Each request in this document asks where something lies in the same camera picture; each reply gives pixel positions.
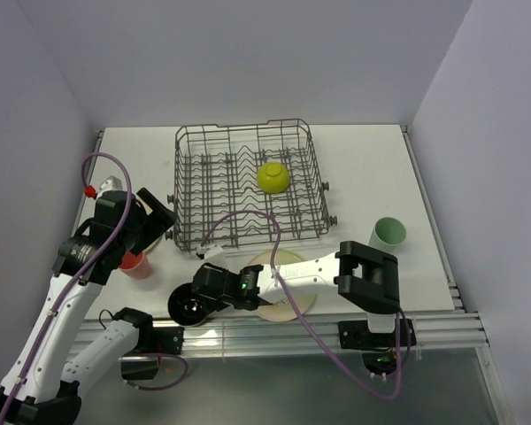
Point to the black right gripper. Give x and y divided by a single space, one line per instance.
213 304

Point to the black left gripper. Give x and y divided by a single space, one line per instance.
160 220

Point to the black bowl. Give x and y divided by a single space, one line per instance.
187 308

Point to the grey wire dish rack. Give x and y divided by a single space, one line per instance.
216 195

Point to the lime green bowl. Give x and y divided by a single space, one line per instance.
273 177

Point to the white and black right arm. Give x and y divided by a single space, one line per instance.
362 275

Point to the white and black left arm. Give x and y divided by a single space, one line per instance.
44 386

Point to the pink cup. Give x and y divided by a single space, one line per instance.
135 266

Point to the pale green cup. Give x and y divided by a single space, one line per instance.
388 233

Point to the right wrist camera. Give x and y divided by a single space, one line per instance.
209 252

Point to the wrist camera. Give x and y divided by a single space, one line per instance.
106 186
209 252

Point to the aluminium rail frame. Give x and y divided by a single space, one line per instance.
248 371

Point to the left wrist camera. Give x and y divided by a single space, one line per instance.
106 186

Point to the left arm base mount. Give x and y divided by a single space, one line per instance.
160 355

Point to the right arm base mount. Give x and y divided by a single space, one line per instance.
379 352

